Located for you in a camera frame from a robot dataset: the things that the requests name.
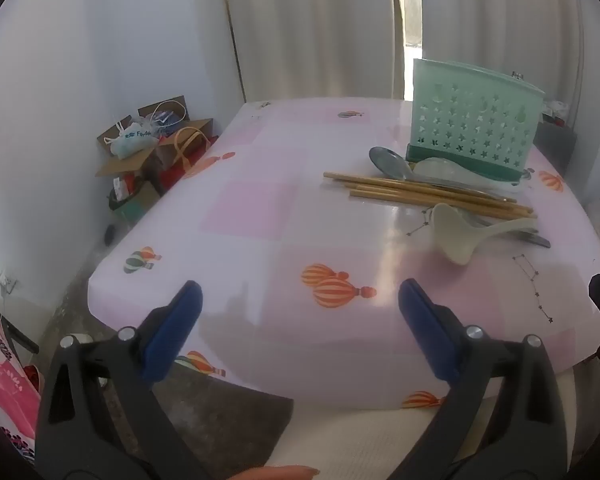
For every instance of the assorted small packets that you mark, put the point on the assorted small packets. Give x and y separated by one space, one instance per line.
555 112

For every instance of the metal spoon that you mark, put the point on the metal spoon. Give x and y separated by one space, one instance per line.
390 162

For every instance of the white curtain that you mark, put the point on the white curtain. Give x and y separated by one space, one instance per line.
310 30
520 15

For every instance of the white wall socket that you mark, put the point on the white wall socket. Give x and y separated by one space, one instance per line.
9 282

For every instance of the white plastic bag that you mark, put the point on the white plastic bag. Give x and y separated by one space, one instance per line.
130 140

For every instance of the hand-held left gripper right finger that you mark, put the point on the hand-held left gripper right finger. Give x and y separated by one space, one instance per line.
430 330

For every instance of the green perforated utensil holder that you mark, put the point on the green perforated utensil holder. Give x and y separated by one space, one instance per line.
470 115

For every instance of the person's left hand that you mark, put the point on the person's left hand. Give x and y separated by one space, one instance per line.
280 473

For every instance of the translucent white plastic spoon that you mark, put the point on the translucent white plastic spoon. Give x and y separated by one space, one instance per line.
442 166

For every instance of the green container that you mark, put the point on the green container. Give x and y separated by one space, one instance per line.
130 202

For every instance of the open cardboard box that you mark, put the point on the open cardboard box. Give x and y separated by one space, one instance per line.
130 162

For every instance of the grey cabinet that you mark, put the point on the grey cabinet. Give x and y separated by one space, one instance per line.
555 147

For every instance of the pile of wooden chopsticks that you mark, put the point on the pile of wooden chopsticks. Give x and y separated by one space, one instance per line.
420 192

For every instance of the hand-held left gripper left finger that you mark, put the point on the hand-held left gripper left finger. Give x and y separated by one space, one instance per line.
172 330

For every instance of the pink printed bag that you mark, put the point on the pink printed bag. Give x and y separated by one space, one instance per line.
5 385

